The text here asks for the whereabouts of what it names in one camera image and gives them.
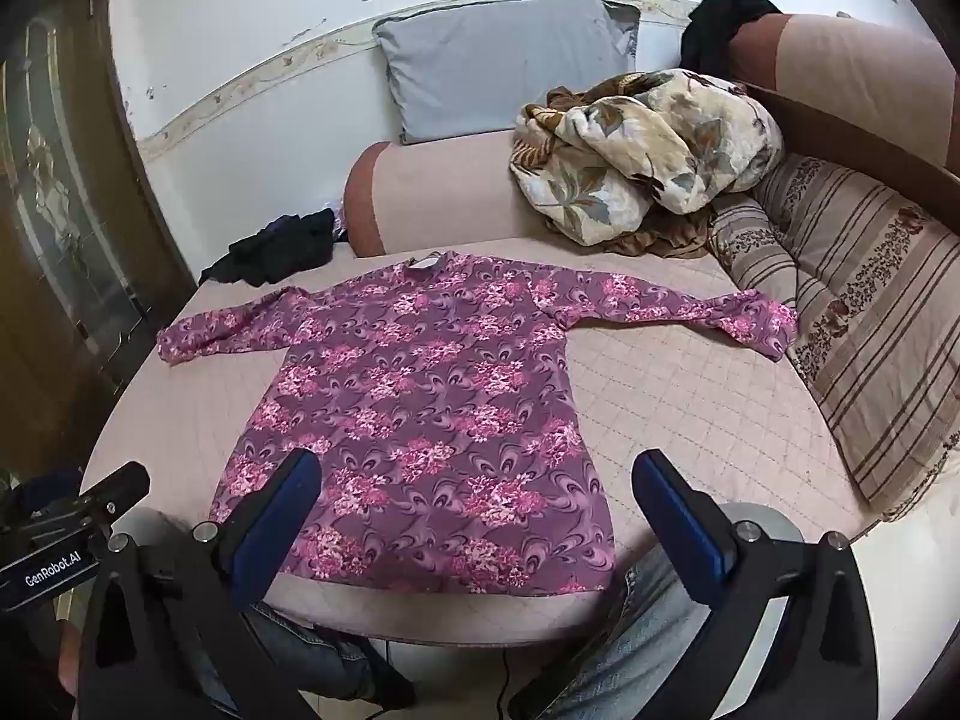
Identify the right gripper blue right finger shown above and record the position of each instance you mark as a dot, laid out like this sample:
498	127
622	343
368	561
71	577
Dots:
691	528

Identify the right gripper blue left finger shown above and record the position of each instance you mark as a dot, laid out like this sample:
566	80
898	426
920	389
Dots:
259	533

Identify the purple floral shirt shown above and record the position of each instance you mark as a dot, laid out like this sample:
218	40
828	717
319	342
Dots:
437	398

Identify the wooden glass door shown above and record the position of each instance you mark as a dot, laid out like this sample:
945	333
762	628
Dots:
89	270

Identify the black cloth on bed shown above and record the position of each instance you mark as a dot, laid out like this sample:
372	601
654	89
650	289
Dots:
288	245

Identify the striped brown pillow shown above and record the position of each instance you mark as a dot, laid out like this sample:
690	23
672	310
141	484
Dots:
873	279

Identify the pink bolster cushion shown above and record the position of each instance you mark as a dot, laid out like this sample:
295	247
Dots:
401	198

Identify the beige floral blanket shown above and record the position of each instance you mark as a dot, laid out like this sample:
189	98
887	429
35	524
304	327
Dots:
634	162

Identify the pink brown headboard cushion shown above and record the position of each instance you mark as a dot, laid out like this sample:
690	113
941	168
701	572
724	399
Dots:
895	84

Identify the grey pillow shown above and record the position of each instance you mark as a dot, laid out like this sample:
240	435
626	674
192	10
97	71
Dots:
469	69

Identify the black garment on headboard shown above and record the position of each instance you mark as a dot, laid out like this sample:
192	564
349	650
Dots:
712	24

